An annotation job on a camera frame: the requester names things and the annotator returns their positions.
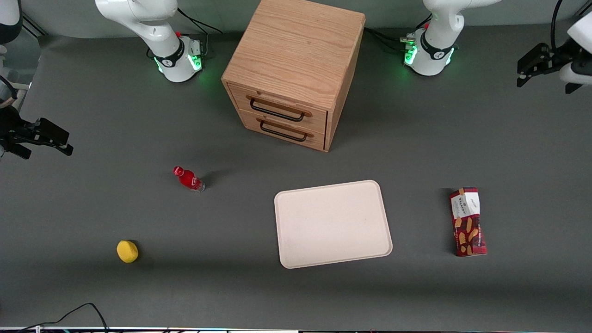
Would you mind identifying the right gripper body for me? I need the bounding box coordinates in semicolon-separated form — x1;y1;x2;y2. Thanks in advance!
0;107;36;148

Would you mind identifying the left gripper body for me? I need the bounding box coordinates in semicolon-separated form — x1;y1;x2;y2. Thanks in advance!
549;39;580;71

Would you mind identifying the red cookie box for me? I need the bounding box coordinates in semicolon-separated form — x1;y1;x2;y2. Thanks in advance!
449;187;488;258

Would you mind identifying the beige rectangular tray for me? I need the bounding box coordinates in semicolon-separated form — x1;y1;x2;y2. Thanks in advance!
274;180;394;269

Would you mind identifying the yellow lemon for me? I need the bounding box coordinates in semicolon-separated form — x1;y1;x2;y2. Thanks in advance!
116;240;139;264

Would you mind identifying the small red soda bottle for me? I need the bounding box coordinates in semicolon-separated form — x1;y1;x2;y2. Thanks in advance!
173;166;205;193

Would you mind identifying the wooden drawer front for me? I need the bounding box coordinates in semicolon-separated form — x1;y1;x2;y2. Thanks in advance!
240;109;326;151
228;83;328;135

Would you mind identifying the wooden two-drawer cabinet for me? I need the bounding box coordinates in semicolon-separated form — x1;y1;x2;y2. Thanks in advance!
221;0;366;153

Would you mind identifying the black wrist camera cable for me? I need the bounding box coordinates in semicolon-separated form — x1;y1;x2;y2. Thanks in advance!
549;0;566;52

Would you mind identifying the black left arm base cable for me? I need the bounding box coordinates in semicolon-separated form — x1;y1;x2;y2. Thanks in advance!
364;14;433;52

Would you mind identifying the black arm base cable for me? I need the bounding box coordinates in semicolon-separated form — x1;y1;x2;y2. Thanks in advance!
177;7;223;58
364;14;433;52

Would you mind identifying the black table edge cable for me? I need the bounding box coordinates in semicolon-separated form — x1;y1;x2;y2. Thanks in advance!
18;302;110;333

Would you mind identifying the black right arm base cable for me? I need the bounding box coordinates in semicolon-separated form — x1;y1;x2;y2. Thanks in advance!
177;7;223;58

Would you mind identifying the black metal drawer handle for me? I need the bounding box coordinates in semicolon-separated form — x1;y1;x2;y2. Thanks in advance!
256;117;314;142
246;95;312;123

